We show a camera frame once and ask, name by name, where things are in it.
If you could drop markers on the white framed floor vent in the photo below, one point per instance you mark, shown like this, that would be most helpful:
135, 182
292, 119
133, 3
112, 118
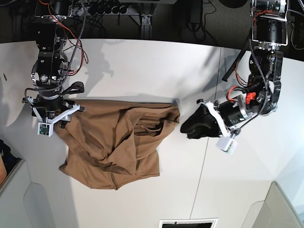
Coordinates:
188, 223

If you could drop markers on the grey chair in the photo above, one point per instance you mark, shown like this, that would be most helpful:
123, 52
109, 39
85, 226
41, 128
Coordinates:
24, 204
276, 211

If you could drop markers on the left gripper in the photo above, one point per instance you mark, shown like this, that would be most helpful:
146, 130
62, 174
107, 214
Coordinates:
215, 119

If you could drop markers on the black power adapter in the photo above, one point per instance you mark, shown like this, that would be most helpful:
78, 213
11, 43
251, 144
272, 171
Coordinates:
194, 21

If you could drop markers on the aluminium table frame post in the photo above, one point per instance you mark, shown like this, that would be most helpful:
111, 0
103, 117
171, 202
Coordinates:
146, 26

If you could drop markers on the right grey chair back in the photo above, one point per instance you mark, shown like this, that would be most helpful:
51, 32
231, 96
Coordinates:
276, 211

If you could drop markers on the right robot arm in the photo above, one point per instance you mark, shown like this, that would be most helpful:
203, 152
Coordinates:
53, 67

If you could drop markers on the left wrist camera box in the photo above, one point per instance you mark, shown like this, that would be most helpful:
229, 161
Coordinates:
227, 144

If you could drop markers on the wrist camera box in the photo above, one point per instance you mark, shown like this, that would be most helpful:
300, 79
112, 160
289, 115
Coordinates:
227, 144
45, 129

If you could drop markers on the left grey chair back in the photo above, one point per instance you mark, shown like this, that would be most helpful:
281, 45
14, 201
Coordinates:
24, 204

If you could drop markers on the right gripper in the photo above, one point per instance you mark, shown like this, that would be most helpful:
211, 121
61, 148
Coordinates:
54, 107

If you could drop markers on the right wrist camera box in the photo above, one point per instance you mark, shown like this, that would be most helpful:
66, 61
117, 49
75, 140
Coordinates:
45, 129

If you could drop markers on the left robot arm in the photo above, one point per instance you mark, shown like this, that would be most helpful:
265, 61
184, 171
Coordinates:
257, 68

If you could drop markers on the brown t-shirt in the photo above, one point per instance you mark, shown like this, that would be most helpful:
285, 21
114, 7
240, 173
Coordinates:
113, 143

